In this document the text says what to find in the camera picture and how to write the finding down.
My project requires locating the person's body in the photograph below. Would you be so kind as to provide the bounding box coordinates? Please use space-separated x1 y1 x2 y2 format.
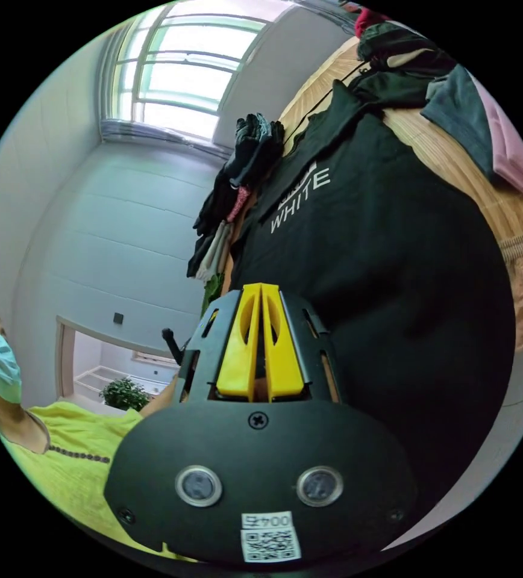
0 297 199 564

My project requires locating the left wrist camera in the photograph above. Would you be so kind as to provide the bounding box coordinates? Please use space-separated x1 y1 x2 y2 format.
161 328 184 367

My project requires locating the black long-sleeve with letters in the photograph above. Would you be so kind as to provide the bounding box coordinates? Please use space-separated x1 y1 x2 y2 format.
225 80 518 538

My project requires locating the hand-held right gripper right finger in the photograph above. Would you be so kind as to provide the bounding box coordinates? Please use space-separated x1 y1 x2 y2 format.
261 283 307 403

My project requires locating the person's left forearm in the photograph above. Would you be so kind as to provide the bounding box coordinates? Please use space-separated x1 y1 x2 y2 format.
138 370 183 419

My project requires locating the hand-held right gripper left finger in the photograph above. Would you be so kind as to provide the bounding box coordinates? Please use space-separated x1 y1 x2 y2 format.
216 283 262 401

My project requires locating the bed with woven mat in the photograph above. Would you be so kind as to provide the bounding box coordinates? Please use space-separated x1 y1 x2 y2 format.
225 36 523 358

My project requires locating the window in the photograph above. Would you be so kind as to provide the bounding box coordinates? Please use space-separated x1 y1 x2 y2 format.
100 0 292 152

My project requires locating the pink pillow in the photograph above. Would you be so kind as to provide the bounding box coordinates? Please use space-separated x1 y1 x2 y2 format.
468 72 523 219

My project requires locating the pile of clothes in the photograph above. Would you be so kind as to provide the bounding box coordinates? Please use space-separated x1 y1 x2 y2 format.
353 3 500 182
186 113 286 312

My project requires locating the green potted plant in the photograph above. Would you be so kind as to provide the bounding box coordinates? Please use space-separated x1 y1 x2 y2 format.
99 377 152 412

